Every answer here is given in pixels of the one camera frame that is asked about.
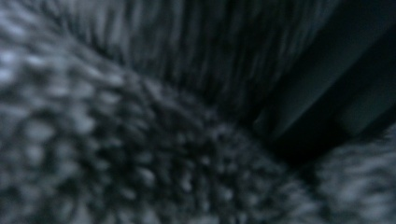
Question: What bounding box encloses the grey knitted cloth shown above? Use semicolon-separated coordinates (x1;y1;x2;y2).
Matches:
0;0;396;224

